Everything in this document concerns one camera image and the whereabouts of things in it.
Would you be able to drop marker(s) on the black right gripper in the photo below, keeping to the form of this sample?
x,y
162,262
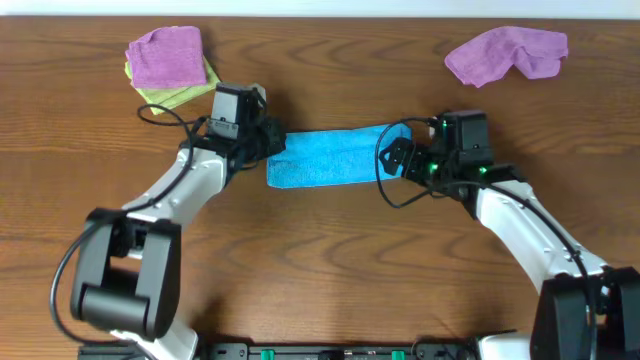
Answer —
x,y
400,147

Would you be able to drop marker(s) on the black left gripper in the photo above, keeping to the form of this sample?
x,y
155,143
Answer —
x,y
270,138

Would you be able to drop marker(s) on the blue microfiber cloth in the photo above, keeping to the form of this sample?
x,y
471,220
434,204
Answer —
x,y
331,157

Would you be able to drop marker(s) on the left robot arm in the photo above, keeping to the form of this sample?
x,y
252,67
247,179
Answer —
x,y
128,273

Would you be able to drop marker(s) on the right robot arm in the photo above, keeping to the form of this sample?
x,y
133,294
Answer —
x,y
586,309

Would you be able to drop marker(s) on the folded green cloth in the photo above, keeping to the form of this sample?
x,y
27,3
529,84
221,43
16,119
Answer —
x,y
172,95

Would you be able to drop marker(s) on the folded purple cloth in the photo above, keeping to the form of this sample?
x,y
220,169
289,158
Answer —
x,y
168,41

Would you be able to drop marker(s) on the crumpled purple cloth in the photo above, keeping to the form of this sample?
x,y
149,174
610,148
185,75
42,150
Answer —
x,y
537,54

